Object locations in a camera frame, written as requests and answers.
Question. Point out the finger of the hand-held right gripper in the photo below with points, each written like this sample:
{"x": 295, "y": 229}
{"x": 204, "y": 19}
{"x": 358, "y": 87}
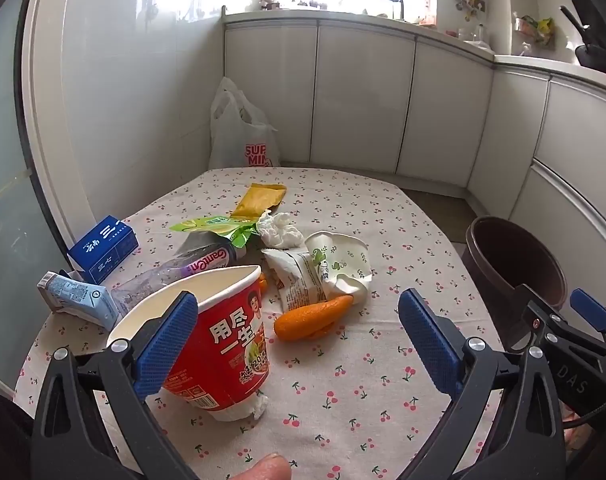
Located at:
{"x": 543, "y": 317}
{"x": 590, "y": 310}

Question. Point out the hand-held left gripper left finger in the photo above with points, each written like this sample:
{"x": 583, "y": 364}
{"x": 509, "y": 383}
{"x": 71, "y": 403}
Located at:
{"x": 168, "y": 342}

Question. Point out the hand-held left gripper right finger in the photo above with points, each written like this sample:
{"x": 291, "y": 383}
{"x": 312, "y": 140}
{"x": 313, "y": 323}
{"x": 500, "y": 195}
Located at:
{"x": 428, "y": 345}

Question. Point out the red instant noodle cup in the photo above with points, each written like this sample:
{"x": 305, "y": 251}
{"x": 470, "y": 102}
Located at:
{"x": 228, "y": 340}

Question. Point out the clear plastic bottle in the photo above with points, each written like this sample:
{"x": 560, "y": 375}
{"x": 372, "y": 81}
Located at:
{"x": 148, "y": 280}

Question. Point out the brown plastic trash bin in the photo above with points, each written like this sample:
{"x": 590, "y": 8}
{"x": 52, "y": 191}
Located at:
{"x": 508, "y": 260}

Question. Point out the orange peel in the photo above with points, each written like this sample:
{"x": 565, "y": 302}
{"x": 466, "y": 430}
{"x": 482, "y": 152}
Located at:
{"x": 263, "y": 285}
{"x": 308, "y": 317}

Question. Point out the white snack wrapper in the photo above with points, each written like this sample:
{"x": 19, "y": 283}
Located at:
{"x": 295, "y": 280}

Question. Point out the person's left hand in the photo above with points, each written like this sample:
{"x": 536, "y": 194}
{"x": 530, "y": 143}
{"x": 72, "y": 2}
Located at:
{"x": 265, "y": 467}

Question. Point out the light blue milk carton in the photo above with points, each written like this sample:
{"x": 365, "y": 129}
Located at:
{"x": 78, "y": 297}

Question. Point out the crumpled white tissue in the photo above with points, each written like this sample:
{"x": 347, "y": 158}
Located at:
{"x": 280, "y": 232}
{"x": 243, "y": 410}

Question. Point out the cherry print tablecloth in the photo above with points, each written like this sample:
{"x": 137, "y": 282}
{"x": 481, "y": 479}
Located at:
{"x": 383, "y": 240}

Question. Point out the blue cardboard box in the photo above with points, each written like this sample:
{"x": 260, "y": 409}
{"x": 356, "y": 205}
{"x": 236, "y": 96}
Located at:
{"x": 103, "y": 245}

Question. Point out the crumpled paper cup green print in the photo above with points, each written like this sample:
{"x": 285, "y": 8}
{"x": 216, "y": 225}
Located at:
{"x": 343, "y": 260}

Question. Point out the green snack wrapper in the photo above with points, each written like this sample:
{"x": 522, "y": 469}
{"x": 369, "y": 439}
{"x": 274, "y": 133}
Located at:
{"x": 208, "y": 223}

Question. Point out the yellow snack wrapper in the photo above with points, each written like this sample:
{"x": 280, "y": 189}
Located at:
{"x": 258, "y": 200}

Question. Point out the white kitchen drawer cabinet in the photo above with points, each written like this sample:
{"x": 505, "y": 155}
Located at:
{"x": 573, "y": 135}

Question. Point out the white plastic shopping bag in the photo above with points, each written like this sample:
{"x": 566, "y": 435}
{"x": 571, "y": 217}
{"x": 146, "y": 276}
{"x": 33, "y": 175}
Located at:
{"x": 233, "y": 130}

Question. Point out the black wok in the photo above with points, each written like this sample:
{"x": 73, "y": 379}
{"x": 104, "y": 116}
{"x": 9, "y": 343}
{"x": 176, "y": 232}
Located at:
{"x": 598, "y": 57}

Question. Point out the white kitchen countertop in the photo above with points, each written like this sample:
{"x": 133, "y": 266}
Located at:
{"x": 533, "y": 62}

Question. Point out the white kitchen door cabinet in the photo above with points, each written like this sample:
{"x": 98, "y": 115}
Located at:
{"x": 358, "y": 100}

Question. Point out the steel basket with packets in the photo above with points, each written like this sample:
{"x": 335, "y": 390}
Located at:
{"x": 533, "y": 30}

